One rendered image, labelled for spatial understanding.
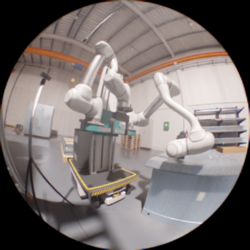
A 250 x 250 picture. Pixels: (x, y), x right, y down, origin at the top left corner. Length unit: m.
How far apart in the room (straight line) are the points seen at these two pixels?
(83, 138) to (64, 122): 9.59
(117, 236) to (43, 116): 6.30
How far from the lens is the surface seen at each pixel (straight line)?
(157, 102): 0.93
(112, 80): 0.50
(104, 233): 0.89
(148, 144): 5.86
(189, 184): 0.71
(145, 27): 7.60
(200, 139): 0.49
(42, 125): 6.34
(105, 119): 0.99
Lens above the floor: 0.81
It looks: 7 degrees up
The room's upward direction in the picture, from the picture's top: 5 degrees clockwise
